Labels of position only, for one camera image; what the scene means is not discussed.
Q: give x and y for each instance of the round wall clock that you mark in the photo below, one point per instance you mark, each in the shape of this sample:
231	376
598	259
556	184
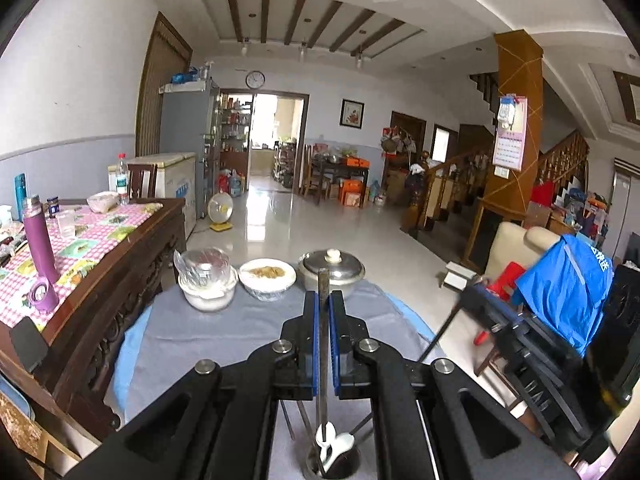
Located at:
255	79

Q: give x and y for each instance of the white bowl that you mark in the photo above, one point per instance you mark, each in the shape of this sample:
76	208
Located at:
207	300

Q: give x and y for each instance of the steel pot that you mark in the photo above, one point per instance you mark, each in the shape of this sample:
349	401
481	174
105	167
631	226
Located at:
345	287

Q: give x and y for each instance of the black phone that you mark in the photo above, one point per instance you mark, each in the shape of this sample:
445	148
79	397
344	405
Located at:
29	345

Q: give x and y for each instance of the red-capped water bottle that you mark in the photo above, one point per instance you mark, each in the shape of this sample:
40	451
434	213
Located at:
122	180

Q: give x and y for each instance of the blue table cover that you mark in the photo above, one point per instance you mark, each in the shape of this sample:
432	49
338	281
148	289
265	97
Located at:
131	340

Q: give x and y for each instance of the large water jug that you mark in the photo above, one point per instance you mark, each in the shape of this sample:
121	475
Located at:
378	196

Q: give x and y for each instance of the dark wooden chair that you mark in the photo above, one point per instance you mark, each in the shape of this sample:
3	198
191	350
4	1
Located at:
487	360

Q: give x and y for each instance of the covered bowl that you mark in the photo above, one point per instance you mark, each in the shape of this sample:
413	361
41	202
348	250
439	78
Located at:
102	202

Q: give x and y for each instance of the pendant ceiling lamp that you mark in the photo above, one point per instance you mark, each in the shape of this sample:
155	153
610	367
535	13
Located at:
359	60
245	49
302	54

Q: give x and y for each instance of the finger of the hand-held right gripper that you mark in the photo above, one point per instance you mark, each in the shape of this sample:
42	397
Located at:
530	370
475	300

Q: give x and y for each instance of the orange box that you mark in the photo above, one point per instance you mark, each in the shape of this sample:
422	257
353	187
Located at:
351	194

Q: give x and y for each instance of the grey tablecloth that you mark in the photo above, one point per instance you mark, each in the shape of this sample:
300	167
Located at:
225	335

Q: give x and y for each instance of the clear plastic cup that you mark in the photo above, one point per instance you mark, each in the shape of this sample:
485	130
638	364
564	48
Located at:
66	224

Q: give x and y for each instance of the dark carved wooden sideboard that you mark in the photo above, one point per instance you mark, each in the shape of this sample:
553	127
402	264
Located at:
110	300

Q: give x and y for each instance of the small dark jar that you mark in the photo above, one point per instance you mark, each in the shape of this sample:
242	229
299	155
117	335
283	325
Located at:
52	207

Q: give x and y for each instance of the brown wooden door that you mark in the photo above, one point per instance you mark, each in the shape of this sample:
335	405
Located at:
162	70

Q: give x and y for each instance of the orange wooden pillar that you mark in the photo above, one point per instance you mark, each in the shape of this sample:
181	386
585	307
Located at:
515	60

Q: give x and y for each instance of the slender black chopstick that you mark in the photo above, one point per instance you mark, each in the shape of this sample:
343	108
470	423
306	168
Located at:
440	332
324	280

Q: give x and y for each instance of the blue drinking bottle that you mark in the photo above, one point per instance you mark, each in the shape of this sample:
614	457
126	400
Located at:
20	195

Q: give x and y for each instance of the patterned bowl of food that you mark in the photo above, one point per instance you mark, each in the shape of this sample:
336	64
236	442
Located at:
267	277

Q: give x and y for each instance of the framed picture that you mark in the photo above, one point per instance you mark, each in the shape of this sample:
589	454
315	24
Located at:
352	113

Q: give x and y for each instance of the wooden chair back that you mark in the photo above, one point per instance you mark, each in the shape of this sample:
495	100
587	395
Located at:
142	180

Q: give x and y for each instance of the wooden staircase railing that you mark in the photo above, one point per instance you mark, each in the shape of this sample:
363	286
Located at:
450	185

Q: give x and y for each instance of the white plastic spoon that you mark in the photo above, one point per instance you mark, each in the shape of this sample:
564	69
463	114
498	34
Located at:
325	437
343	447

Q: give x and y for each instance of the grey metal utensil holder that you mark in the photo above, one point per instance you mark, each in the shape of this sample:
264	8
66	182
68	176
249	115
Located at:
350	467

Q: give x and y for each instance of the purple thermos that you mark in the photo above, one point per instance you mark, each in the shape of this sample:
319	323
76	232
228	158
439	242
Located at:
41	240

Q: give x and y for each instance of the grey refrigerator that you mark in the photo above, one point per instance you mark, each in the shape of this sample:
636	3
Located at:
187	125

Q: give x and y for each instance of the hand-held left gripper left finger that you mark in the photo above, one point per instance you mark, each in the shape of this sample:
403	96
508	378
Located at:
312	345

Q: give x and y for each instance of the pink checkered cloth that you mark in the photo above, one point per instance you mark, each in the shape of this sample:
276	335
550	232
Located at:
100	240

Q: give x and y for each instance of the blue jacket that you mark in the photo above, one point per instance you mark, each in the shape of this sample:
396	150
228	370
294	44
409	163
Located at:
560	290

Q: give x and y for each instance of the white step stool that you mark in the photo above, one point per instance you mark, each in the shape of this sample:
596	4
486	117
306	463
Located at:
457	275

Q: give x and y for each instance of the purple thermos cup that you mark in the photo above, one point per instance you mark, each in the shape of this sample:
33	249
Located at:
44	297

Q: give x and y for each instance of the dark wooden dining table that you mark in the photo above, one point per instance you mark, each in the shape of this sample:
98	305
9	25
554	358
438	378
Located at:
340	170

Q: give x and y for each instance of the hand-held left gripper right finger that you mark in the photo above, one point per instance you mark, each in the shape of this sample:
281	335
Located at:
336	345

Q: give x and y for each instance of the white chest freezer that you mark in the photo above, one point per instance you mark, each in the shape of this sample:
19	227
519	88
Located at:
172	185

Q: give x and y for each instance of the steel pot lid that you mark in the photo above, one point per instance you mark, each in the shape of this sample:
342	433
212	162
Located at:
332	265

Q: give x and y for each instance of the pink wall calendar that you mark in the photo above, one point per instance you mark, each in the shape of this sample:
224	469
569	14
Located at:
509	147

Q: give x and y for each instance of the cream armchair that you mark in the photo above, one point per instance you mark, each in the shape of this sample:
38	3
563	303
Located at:
510	245

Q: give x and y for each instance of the white floor fan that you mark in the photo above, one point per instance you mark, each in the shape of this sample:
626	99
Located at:
220	207

